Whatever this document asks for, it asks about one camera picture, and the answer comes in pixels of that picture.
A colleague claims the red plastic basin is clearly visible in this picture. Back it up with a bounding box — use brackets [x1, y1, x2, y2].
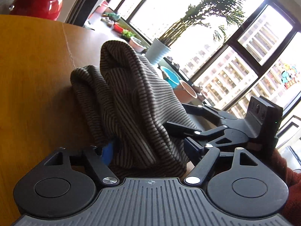
[113, 22, 125, 34]

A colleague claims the blue plastic basin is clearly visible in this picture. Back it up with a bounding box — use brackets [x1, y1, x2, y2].
[160, 66, 180, 89]

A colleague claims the dark curtain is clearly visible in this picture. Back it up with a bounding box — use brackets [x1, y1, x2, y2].
[63, 0, 114, 27]

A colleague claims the dark-framed window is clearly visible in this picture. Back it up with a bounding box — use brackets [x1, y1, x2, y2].
[108, 0, 301, 151]

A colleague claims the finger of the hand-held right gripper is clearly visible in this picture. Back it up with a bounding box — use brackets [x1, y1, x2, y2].
[181, 103, 238, 124]
[164, 121, 249, 149]

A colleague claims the colourful window sticker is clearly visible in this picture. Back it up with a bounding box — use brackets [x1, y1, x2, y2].
[279, 62, 301, 90]

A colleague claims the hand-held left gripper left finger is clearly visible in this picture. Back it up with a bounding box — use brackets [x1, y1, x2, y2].
[43, 141, 120, 187]

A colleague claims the red glossy drum stool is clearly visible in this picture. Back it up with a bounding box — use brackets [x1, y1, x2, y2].
[9, 0, 63, 21]

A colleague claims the green plush toy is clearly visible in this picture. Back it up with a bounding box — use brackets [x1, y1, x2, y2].
[103, 12, 121, 22]

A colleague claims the white and pink bowl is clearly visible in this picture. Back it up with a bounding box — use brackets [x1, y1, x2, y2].
[129, 37, 144, 53]

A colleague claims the tray of green seedlings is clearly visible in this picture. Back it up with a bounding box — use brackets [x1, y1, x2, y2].
[121, 29, 136, 42]

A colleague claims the palm plant in white pot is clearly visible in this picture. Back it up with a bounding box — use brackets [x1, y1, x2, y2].
[144, 0, 248, 65]

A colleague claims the pair of small shoes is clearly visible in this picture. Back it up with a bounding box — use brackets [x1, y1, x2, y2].
[101, 18, 115, 28]

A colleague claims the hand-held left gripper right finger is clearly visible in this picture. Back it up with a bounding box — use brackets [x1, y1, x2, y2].
[184, 137, 278, 189]

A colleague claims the pink plastic bucket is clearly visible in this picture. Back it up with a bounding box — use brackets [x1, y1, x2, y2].
[174, 80, 198, 104]

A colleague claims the grey striped sweater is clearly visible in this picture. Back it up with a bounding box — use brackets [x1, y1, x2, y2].
[70, 40, 200, 178]

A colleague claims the pink plastic basin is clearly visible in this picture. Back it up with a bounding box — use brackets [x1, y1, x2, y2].
[96, 1, 110, 15]

